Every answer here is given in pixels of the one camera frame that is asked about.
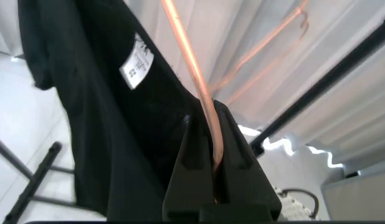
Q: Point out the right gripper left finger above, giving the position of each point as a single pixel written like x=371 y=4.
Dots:
x=189 y=174

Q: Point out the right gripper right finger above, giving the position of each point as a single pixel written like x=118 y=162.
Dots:
x=245 y=180

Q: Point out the black garment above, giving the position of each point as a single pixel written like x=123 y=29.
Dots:
x=102 y=124

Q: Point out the pink clothes hanger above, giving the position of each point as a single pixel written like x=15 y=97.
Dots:
x=258 y=48
x=192 y=65

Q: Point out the white laundry basket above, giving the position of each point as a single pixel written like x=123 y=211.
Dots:
x=292 y=207

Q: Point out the black clothes rack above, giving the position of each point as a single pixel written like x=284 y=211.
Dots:
x=335 y=73

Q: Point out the white curtain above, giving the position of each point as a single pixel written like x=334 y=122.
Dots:
x=351 y=109

